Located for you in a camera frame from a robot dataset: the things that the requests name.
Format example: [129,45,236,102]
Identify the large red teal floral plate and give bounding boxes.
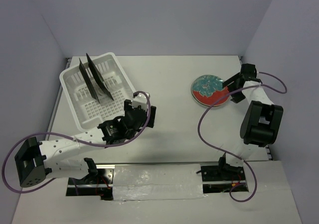
[190,75,229,107]

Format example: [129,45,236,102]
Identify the black square plate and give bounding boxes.
[86,53,114,101]
[79,59,100,103]

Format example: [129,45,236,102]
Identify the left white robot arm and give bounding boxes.
[14,99,157,188]

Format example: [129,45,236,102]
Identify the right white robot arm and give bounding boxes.
[216,63,284,180]

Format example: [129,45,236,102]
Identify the white plastic dish rack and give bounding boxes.
[59,52,136,132]

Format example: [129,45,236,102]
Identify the white foam front board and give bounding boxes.
[12,161,301,224]

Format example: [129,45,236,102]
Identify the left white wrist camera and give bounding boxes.
[132,92,150,111]

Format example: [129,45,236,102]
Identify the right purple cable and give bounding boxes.
[197,71,288,204]

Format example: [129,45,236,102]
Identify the purple cable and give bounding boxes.
[197,71,288,204]
[1,91,151,194]

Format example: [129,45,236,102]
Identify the metal base rail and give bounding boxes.
[65,163,249,201]

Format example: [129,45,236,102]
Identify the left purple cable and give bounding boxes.
[1,91,151,194]

